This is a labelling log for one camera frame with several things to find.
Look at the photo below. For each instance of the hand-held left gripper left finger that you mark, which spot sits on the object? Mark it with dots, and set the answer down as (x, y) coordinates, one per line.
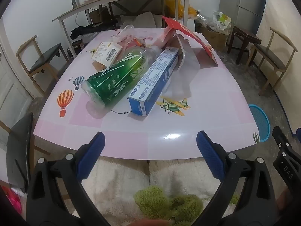
(94, 150)

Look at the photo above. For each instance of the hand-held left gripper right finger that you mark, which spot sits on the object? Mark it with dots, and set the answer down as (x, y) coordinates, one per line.
(209, 155)

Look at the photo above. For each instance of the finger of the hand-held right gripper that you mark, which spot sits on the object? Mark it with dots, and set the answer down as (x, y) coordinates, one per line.
(282, 139)

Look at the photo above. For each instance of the blue plastic basket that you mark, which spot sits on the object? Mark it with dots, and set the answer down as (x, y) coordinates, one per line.
(261, 122)

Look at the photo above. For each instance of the green plastic bottle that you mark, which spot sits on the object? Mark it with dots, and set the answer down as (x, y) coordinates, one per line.
(115, 80)

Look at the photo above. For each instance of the clear plastic container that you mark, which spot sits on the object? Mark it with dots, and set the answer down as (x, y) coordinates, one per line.
(188, 58)

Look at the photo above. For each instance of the red paper bag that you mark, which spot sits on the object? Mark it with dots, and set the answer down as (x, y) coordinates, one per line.
(188, 31)

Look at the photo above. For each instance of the black flat panel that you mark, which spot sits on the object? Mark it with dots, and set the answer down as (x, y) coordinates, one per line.
(20, 150)

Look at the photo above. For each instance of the wooden chair dark seat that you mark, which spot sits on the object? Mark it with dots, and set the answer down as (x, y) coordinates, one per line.
(270, 54)
(44, 60)

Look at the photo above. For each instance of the blue toothpaste box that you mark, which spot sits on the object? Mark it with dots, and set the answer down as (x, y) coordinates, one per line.
(150, 82)

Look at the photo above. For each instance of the pink plastic bag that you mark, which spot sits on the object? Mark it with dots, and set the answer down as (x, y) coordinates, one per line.
(11, 202)

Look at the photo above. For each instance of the white labelled packet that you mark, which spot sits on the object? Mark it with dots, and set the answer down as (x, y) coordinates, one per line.
(105, 51)

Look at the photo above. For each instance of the white panelled door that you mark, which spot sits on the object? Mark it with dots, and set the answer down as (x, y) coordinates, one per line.
(9, 94)

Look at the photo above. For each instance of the dark wooden stool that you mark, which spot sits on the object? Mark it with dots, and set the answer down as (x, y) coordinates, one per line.
(247, 35)

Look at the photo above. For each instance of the white mattress blue edge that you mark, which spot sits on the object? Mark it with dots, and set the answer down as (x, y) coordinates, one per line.
(282, 28)

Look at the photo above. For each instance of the black cloth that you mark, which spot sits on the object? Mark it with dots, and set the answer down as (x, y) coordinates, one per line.
(82, 30)

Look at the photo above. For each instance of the clear plastic bag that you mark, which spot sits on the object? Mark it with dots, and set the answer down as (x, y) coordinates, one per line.
(127, 34)

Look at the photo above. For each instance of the white cabinet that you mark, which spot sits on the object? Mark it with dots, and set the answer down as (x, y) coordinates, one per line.
(189, 24)

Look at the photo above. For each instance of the white plastic bag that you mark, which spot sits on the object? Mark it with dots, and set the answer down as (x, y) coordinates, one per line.
(221, 21)

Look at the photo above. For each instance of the small brown cardboard box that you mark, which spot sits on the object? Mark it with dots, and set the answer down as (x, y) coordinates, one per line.
(98, 15)

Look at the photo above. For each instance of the grey refrigerator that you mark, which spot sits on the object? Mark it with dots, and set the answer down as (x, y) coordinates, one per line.
(249, 2)

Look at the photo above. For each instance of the open cardboard box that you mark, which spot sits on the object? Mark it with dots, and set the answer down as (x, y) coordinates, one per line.
(145, 20)

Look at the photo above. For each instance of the yellow plastic bag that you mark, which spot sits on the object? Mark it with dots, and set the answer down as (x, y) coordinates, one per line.
(178, 8)

